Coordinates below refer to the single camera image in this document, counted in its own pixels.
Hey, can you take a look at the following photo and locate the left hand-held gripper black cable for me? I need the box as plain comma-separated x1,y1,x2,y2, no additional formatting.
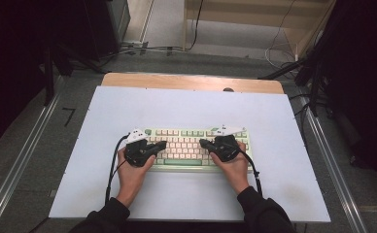
104,133,130,206

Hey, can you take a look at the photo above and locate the green and cream keyboard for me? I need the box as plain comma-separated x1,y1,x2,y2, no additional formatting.
142,126,253,173

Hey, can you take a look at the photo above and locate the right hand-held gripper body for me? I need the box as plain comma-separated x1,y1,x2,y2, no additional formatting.
210,124,248,163

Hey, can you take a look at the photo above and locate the black cabinet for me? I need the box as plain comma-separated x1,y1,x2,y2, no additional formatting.
81,0,131,63

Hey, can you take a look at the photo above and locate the black hanging cable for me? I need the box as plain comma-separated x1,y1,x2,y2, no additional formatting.
188,0,206,51

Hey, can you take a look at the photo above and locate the metal floor rail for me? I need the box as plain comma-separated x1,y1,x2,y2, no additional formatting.
300,96,369,233
0,92,62,233

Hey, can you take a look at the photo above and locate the white cable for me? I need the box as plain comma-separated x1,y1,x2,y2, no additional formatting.
263,0,300,72

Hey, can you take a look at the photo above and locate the black metal stand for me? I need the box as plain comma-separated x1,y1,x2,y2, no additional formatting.
41,47,57,107

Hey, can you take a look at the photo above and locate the power strip with cables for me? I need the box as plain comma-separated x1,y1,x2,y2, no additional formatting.
117,39,185,56

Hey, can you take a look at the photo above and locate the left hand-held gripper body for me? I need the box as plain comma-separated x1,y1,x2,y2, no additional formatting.
123,128,153,168

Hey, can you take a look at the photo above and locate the hand-held gripper black cable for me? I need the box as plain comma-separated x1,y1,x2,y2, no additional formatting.
237,148,264,198
104,133,130,206

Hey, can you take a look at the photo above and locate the white board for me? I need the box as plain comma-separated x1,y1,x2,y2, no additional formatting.
48,85,332,223

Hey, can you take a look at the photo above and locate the right hand-held gripper black cable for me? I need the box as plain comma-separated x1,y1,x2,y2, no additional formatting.
237,148,264,198

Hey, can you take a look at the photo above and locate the person's right hand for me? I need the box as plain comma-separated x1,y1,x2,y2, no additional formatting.
209,142,251,195

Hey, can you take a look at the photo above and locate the wooden shelf unit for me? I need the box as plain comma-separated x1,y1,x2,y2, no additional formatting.
182,0,337,62

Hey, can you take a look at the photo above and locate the wooden table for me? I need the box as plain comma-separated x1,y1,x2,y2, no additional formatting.
101,72,286,95

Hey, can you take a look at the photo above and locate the dark curtain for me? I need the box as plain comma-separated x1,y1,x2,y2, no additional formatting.
0,0,84,154
319,0,377,195

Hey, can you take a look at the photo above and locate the person's left hand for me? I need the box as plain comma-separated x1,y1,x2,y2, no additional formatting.
115,147,157,209

